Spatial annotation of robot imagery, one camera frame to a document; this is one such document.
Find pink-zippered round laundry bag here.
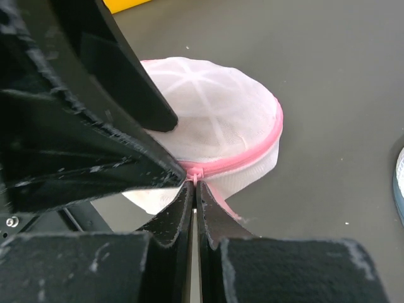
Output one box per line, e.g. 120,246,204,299
142,57,283,212

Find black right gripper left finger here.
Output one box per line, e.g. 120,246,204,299
1,184,193,302

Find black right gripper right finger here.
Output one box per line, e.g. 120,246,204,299
195,182,388,302

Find white mesh laundry bag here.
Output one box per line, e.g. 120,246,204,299
392,136,403,225

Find yellow plastic tray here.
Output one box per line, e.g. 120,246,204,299
104,0,150,14

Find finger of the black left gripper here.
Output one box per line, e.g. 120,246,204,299
50,0,178,132

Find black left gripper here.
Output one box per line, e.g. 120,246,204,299
1,1,186,243

